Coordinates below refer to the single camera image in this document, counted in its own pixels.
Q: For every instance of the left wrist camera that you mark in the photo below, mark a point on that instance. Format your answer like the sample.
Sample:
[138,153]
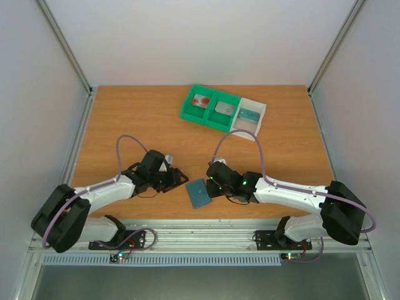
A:
[168,159]

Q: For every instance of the circuit board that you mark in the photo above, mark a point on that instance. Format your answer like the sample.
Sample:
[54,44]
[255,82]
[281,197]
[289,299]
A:
[290,256]
[119,257]

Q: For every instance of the aluminium frame post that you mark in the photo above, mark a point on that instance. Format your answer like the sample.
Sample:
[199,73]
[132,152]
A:
[345,28]
[55,28]

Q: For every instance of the right side aluminium rail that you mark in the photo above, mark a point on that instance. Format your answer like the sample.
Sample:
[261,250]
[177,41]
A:
[324,136]

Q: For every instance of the grey flower card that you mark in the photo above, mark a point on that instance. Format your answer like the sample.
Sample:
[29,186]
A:
[225,108]

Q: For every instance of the green bin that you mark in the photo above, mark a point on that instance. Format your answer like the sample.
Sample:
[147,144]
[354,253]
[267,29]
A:
[217,120]
[193,113]

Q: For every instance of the teal card in bin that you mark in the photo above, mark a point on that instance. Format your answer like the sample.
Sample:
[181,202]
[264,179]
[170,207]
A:
[249,115]

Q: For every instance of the grey slotted cable duct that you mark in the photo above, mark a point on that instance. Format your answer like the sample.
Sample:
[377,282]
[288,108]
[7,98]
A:
[163,260]

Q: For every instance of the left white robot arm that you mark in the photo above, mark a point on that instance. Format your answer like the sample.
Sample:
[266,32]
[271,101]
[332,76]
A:
[64,219]

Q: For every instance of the aluminium rail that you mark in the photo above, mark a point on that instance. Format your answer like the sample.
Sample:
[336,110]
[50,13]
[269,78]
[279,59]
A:
[324,136]
[212,236]
[78,138]

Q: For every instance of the left green bin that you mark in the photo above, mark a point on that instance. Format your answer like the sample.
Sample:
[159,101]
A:
[193,113]

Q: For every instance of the middle green bin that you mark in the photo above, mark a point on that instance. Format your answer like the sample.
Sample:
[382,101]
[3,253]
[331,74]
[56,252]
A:
[217,120]

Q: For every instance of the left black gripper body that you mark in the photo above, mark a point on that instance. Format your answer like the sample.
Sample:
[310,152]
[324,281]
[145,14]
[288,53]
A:
[161,183]

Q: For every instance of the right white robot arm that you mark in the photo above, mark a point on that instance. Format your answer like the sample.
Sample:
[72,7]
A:
[332,210]

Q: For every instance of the right circuit board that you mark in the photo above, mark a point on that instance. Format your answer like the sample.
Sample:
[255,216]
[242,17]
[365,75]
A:
[290,256]

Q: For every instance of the left side aluminium rail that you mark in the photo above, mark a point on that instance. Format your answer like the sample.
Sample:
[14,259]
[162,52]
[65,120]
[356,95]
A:
[78,138]

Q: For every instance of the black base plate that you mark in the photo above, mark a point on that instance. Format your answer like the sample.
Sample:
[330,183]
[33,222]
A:
[268,240]
[137,239]

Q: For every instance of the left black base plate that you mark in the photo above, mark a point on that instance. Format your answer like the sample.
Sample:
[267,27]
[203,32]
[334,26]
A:
[137,239]

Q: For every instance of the red circle card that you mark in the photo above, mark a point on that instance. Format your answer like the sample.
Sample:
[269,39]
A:
[200,101]

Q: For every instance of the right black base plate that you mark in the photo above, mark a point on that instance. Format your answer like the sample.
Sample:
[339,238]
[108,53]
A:
[268,240]

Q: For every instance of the front aluminium rail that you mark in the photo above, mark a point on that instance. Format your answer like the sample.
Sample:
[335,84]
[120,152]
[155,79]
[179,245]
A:
[212,236]

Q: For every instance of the blue card holder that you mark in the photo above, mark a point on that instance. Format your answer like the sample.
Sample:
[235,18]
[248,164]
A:
[198,194]

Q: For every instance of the right aluminium frame post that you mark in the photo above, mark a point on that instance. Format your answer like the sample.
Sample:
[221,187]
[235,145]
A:
[345,28]

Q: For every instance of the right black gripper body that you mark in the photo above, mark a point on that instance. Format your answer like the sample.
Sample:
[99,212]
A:
[213,187]

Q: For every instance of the white bin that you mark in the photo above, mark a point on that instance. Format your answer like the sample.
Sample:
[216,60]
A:
[244,129]

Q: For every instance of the left circuit board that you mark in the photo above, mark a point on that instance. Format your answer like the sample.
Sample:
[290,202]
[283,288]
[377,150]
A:
[119,257]

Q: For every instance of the left aluminium frame post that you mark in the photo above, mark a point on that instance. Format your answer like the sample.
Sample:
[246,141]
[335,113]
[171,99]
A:
[55,28]

